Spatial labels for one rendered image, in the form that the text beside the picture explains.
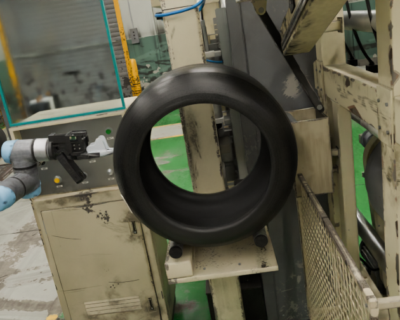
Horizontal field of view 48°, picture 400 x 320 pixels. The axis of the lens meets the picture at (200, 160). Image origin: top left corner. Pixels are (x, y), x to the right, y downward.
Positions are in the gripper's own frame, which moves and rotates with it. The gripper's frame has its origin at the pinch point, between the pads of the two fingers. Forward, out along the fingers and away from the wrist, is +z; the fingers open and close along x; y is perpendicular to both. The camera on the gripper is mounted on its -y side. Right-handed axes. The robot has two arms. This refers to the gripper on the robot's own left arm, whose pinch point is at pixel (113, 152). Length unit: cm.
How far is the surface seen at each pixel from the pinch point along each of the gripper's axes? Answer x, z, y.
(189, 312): 85, 13, -123
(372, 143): 48, 100, -16
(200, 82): -10.8, 30.2, 22.2
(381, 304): -57, 67, -20
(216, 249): 7, 32, -41
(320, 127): 21, 72, -1
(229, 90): -11.6, 38.2, 19.7
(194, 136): 27.9, 25.4, -3.4
